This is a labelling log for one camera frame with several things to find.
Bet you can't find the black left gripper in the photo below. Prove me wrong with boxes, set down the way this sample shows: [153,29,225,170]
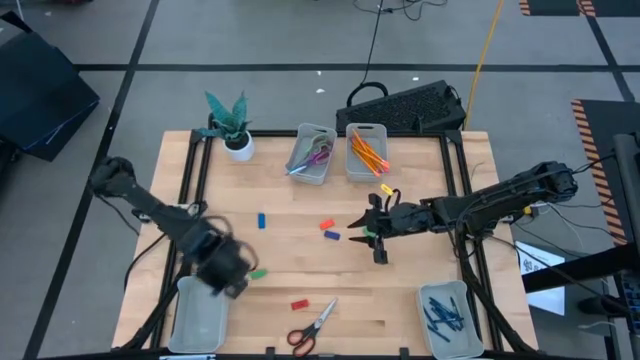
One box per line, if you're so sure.
[192,215,259,300]

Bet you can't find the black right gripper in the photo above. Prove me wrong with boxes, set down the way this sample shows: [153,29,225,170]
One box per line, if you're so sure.
[348,192,434,265]

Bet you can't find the purple scissors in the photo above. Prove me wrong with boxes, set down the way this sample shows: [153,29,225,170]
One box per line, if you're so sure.
[286,148,333,176]

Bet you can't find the black and red scissors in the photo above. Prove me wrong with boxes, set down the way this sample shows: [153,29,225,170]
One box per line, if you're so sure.
[286,297,339,359]

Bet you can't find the grey plastic bin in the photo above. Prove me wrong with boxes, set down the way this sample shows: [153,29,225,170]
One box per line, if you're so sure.
[167,275,231,355]
[345,122,390,183]
[284,122,339,187]
[415,279,485,360]

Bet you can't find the green plant in white pot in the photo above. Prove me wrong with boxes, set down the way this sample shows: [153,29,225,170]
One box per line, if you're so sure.
[197,90,256,163]

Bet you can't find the white sheet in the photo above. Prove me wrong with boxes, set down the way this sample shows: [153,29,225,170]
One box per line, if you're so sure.
[514,241,567,317]

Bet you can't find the black beam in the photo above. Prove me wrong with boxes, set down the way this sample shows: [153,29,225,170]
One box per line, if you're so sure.
[522,242,640,294]

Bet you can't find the black floor mat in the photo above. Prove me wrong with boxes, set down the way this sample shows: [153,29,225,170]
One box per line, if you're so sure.
[0,10,101,162]

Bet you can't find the black hazard striped mat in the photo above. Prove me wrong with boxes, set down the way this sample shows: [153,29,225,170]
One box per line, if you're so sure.
[518,0,640,18]
[570,98,640,246]

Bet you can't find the black floor cable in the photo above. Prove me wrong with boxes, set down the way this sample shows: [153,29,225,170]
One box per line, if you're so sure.
[346,0,449,107]

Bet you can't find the yellow cable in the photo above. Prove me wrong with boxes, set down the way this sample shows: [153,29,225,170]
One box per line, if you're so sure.
[463,0,506,130]

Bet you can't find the grey post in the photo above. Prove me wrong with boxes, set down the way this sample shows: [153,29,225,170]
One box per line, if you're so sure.
[612,132,640,236]

